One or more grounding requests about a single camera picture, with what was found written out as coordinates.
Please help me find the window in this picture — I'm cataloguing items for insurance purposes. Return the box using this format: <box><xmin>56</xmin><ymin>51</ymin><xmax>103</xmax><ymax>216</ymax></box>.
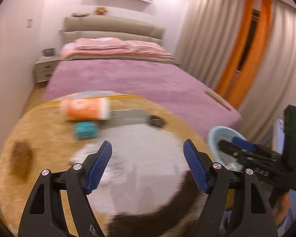
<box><xmin>237</xmin><ymin>8</ymin><xmax>261</xmax><ymax>74</ymax></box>

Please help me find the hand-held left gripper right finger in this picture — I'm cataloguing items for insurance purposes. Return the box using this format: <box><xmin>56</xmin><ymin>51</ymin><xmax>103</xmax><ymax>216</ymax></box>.
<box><xmin>183</xmin><ymin>139</ymin><xmax>279</xmax><ymax>237</ymax></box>

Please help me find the white wardrobe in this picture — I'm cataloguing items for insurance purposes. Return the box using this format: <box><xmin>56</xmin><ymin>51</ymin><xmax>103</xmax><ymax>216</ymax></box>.
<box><xmin>0</xmin><ymin>0</ymin><xmax>50</xmax><ymax>99</ymax></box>

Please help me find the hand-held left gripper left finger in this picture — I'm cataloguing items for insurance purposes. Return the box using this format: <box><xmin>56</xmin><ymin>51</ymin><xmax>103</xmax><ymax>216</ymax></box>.
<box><xmin>18</xmin><ymin>140</ymin><xmax>113</xmax><ymax>237</ymax></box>

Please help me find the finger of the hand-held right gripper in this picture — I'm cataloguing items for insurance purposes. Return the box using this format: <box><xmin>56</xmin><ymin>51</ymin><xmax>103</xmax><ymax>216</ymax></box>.
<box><xmin>232</xmin><ymin>136</ymin><xmax>284</xmax><ymax>159</ymax></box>
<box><xmin>218</xmin><ymin>139</ymin><xmax>270</xmax><ymax>173</ymax></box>

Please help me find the pink pillow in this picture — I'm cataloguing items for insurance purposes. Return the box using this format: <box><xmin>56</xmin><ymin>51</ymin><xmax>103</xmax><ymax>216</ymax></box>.
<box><xmin>75</xmin><ymin>37</ymin><xmax>128</xmax><ymax>50</ymax></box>
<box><xmin>126</xmin><ymin>40</ymin><xmax>164</xmax><ymax>51</ymax></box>

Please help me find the light blue plastic basket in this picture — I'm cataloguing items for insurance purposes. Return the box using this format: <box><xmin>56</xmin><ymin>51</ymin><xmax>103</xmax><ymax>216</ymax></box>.
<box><xmin>208</xmin><ymin>126</ymin><xmax>247</xmax><ymax>171</ymax></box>

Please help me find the folded pink blanket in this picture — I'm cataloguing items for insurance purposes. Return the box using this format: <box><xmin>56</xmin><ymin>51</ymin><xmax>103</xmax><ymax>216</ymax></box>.
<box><xmin>60</xmin><ymin>42</ymin><xmax>176</xmax><ymax>61</ymax></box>

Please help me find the grey nightstand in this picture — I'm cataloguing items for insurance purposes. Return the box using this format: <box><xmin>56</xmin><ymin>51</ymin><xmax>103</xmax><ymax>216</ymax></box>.
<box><xmin>33</xmin><ymin>55</ymin><xmax>61</xmax><ymax>83</ymax></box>

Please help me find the orange curtain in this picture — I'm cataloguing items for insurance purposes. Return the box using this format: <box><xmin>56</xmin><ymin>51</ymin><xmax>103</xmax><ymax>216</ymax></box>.
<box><xmin>214</xmin><ymin>0</ymin><xmax>255</xmax><ymax>97</ymax></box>
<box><xmin>230</xmin><ymin>0</ymin><xmax>272</xmax><ymax>109</ymax></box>

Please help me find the round yellow printed blanket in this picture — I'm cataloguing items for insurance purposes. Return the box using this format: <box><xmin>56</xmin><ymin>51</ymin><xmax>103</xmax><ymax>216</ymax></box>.
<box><xmin>0</xmin><ymin>91</ymin><xmax>228</xmax><ymax>237</ymax></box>

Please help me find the purple bedspread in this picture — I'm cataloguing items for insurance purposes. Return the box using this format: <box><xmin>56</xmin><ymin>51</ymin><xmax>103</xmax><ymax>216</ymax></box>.
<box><xmin>43</xmin><ymin>59</ymin><xmax>243</xmax><ymax>139</ymax></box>

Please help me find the small teal box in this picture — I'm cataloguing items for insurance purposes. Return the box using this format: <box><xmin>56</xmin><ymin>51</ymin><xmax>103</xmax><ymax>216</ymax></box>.
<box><xmin>73</xmin><ymin>121</ymin><xmax>99</xmax><ymax>140</ymax></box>

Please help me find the beige padded headboard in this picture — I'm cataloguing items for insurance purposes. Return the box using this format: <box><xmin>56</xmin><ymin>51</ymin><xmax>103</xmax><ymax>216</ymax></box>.
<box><xmin>62</xmin><ymin>15</ymin><xmax>165</xmax><ymax>48</ymax></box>

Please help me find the beige curtain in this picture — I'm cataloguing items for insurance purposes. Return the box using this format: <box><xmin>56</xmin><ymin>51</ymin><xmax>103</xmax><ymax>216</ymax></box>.
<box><xmin>239</xmin><ymin>0</ymin><xmax>296</xmax><ymax>144</ymax></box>
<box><xmin>175</xmin><ymin>0</ymin><xmax>247</xmax><ymax>90</ymax></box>

